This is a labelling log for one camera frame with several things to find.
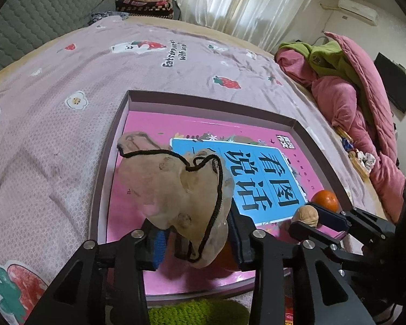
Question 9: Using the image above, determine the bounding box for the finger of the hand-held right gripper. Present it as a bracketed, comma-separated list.
[289, 222, 373, 261]
[308, 202, 397, 242]

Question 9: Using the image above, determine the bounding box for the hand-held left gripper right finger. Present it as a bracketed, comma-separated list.
[228, 215, 376, 325]

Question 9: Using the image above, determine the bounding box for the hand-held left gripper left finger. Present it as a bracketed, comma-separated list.
[25, 229, 167, 325]

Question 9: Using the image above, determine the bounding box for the walnut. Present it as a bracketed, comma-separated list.
[292, 205, 320, 227]

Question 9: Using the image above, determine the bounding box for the large tangerine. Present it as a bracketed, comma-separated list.
[310, 190, 339, 212]

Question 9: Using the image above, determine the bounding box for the beige mesh drawstring pouch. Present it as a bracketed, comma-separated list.
[116, 130, 235, 269]

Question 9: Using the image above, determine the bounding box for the green fuzzy scrunchie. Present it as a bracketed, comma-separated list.
[148, 299, 251, 325]

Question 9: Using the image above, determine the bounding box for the shallow grey cardboard box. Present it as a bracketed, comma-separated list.
[88, 90, 354, 308]

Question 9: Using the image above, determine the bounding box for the yellow biscuit packet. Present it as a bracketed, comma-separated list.
[348, 151, 371, 177]

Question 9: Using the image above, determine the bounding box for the white floral scrunchie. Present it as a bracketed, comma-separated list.
[357, 151, 376, 171]

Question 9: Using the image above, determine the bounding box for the pink quilt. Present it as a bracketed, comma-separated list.
[276, 32, 406, 222]

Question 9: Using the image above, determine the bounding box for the pink and blue book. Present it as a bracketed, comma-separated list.
[106, 110, 325, 297]

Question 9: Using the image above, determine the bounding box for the black television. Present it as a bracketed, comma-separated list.
[374, 52, 406, 114]

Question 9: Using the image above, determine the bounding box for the strawberry print pink blanket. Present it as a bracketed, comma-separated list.
[0, 17, 369, 325]

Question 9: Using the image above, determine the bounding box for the green fleece blanket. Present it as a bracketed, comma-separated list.
[278, 39, 374, 122]

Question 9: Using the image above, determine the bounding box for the white air conditioner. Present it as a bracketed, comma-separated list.
[338, 0, 378, 24]

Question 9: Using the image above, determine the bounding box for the white sheer curtain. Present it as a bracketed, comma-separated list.
[167, 0, 320, 53]

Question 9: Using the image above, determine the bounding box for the blue patterned cloth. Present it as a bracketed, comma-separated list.
[88, 10, 131, 26]

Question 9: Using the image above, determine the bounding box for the dark patterned folded blanket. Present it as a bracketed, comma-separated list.
[116, 0, 175, 19]

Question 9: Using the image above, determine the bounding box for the black cloth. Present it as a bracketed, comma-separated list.
[164, 0, 183, 21]

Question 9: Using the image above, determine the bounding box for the grey quilted headboard cover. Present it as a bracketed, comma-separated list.
[0, 0, 122, 78]

